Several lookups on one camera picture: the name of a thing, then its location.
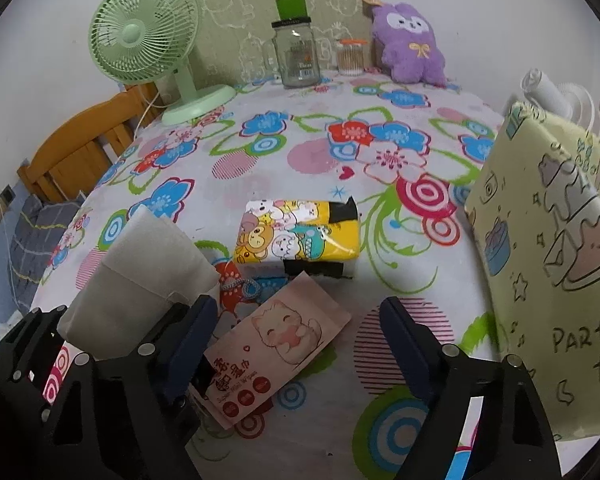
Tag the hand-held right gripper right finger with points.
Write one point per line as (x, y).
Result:
(405, 345)

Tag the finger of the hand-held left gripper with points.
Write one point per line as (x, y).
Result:
(27, 340)

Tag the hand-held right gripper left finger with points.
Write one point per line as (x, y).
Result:
(190, 355)

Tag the pink cat wet wipes pack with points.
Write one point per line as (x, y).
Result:
(280, 330)

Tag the yellow cartoon tissue pack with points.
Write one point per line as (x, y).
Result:
(280, 240)

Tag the yellow printed storage box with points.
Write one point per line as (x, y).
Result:
(530, 210)

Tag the grey plaid pillow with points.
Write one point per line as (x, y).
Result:
(35, 230)

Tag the wooden headboard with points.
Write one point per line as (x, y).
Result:
(75, 155)

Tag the floral tablecloth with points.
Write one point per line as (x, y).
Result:
(310, 110)

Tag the cotton swab jar orange lid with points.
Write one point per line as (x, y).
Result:
(352, 60)

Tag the white standing fan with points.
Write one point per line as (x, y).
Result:
(550, 92)

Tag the purple plush bunny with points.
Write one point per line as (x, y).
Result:
(410, 45)

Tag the glass mason jar mug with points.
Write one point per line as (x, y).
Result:
(295, 55)

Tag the green desk fan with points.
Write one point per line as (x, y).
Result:
(130, 35)

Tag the green printed board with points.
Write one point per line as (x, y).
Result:
(240, 10)

